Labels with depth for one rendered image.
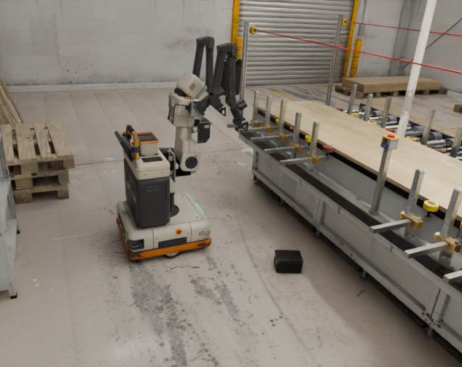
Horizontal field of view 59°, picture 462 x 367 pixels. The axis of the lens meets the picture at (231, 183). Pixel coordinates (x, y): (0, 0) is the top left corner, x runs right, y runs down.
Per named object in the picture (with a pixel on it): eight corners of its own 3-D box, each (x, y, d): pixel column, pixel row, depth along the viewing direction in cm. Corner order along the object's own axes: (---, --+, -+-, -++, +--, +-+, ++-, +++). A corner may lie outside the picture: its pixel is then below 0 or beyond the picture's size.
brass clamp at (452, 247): (452, 254, 212) (454, 245, 210) (431, 240, 223) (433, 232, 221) (460, 252, 214) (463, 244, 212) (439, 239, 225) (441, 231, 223)
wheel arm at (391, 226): (372, 235, 225) (374, 229, 223) (368, 232, 227) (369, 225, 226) (431, 223, 241) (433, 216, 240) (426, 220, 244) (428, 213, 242)
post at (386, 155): (373, 215, 263) (388, 149, 244) (367, 212, 267) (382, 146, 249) (378, 214, 265) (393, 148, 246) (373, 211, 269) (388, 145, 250)
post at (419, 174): (401, 245, 245) (420, 170, 225) (396, 242, 248) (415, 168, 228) (405, 244, 246) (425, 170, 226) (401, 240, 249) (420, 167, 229)
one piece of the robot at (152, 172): (138, 244, 313) (133, 140, 279) (124, 211, 358) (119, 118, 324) (180, 237, 326) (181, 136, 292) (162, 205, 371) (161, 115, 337)
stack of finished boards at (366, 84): (439, 88, 1008) (441, 81, 1001) (363, 92, 909) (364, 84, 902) (414, 82, 1070) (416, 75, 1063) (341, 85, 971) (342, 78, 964)
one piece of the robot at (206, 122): (192, 144, 313) (193, 116, 304) (181, 133, 336) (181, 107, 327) (212, 142, 319) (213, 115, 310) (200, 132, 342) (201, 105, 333)
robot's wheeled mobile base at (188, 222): (130, 263, 312) (128, 236, 302) (115, 223, 365) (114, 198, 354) (213, 248, 338) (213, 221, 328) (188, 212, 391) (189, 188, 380)
